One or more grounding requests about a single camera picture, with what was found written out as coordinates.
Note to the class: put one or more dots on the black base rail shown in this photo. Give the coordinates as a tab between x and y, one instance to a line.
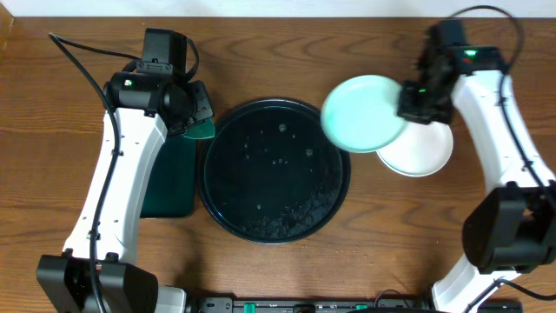
385	301

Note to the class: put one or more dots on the rectangular black tray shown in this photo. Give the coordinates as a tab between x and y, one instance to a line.
171	188

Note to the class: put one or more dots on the green sponge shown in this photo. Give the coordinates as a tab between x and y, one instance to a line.
203	130

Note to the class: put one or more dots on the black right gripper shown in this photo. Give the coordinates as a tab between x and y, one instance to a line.
406	108

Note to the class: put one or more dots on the white plate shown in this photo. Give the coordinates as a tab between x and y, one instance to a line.
420	150

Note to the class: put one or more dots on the round black tray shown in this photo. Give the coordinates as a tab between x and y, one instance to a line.
270	175

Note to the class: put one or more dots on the light green plate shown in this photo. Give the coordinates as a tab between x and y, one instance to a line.
360	114

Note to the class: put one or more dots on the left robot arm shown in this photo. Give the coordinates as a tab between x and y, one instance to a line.
97	271

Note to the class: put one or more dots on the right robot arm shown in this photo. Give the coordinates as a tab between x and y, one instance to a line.
512	231

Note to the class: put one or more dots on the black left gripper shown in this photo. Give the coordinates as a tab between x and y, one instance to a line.
201	106

